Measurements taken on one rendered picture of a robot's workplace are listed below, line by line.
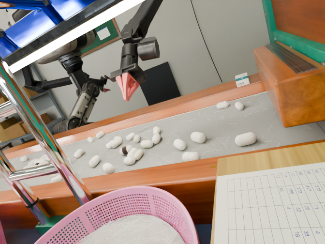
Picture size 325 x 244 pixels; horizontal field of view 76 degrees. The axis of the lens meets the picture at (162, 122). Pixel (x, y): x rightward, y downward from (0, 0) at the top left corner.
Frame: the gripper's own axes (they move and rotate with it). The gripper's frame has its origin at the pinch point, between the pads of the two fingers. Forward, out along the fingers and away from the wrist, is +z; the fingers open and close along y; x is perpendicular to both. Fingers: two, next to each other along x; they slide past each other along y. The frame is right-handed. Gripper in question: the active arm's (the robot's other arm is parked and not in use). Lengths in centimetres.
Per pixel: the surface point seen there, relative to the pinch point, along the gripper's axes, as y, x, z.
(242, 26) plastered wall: 39, 132, -149
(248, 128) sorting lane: 32.0, 0.5, 16.3
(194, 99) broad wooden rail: 17.5, 12.2, -1.0
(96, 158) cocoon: -6.7, -2.5, 18.3
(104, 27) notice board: -106, 81, -173
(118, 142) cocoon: -4.2, 3.1, 12.5
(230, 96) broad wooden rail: 28.4, 12.1, 0.9
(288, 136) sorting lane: 38.1, -3.2, 20.5
